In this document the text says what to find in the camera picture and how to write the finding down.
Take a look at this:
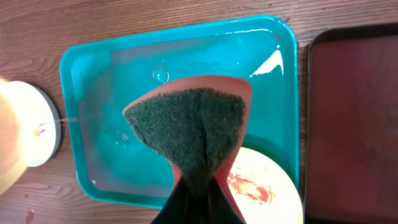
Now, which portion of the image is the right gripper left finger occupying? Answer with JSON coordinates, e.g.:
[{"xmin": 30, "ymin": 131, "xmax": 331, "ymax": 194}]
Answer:
[{"xmin": 151, "ymin": 177, "xmax": 189, "ymax": 224}]

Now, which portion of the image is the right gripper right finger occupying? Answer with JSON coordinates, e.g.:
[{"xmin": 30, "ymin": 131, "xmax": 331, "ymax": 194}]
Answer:
[{"xmin": 208, "ymin": 177, "xmax": 243, "ymax": 224}]

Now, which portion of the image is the light blue plate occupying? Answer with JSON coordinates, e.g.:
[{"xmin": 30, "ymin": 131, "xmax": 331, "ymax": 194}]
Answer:
[{"xmin": 18, "ymin": 82, "xmax": 62, "ymax": 167}]

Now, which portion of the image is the yellow-green plate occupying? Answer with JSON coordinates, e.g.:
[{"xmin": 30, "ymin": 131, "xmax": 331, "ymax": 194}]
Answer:
[
  {"xmin": 227, "ymin": 147, "xmax": 303, "ymax": 224},
  {"xmin": 1, "ymin": 79, "xmax": 39, "ymax": 193}
]

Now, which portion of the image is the teal plastic tray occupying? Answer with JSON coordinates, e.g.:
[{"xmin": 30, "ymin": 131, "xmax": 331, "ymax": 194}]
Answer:
[{"xmin": 58, "ymin": 14, "xmax": 300, "ymax": 210}]

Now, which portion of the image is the black tray with red water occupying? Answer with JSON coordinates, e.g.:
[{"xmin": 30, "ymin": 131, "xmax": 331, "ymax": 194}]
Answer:
[{"xmin": 304, "ymin": 23, "xmax": 397, "ymax": 223}]

